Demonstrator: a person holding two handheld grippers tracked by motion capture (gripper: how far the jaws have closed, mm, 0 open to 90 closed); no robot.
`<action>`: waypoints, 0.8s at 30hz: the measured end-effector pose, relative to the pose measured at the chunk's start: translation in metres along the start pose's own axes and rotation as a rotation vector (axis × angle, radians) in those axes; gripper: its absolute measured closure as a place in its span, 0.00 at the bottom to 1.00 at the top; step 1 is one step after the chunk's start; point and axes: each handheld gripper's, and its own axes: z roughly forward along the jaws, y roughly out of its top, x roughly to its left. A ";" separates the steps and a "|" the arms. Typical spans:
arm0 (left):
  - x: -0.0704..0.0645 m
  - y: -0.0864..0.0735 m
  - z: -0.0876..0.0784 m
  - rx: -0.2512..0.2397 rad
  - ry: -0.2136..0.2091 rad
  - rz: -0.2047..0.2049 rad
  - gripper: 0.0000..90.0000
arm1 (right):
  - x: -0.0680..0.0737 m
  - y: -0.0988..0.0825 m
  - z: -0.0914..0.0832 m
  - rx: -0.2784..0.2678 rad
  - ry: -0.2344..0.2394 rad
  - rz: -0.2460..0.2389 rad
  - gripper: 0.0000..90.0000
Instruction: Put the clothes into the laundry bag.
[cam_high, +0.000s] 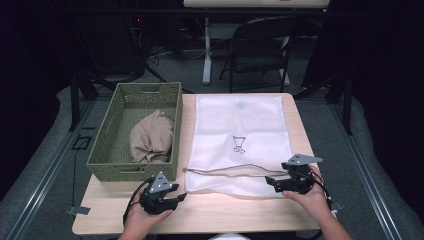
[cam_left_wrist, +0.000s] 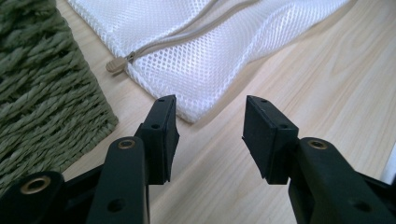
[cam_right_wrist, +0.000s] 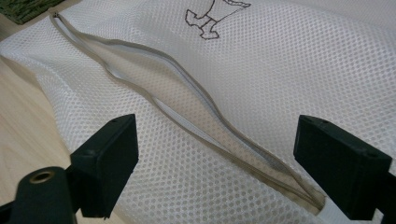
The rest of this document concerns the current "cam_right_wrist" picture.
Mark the green woven basket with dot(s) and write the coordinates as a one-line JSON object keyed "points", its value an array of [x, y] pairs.
{"points": [[21, 11]]}

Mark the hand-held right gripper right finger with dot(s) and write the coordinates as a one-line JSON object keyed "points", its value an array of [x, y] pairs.
{"points": [[342, 168]]}

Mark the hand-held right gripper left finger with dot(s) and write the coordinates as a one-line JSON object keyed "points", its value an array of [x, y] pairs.
{"points": [[102, 161]]}

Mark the white mesh laundry bag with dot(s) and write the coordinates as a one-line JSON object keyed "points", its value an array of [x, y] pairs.
{"points": [[264, 77]]}

